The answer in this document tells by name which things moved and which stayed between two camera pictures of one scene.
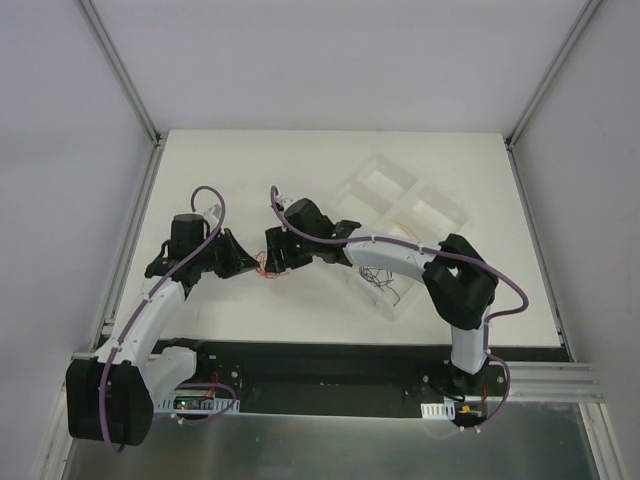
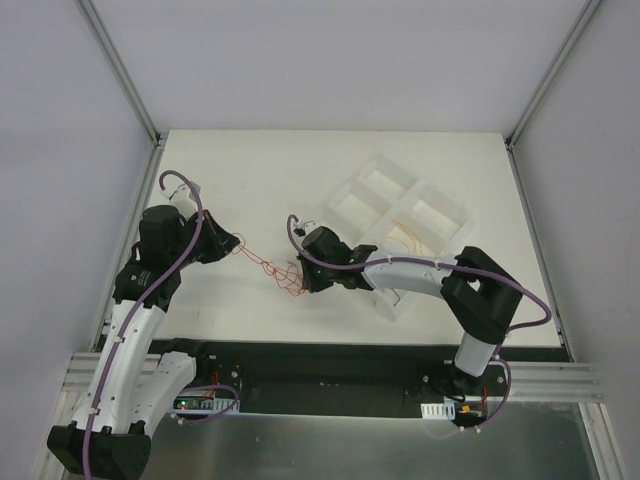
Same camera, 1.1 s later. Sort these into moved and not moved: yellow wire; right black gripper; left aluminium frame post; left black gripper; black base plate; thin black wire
Moved: right black gripper; left black gripper
Not moved: yellow wire; black base plate; thin black wire; left aluminium frame post
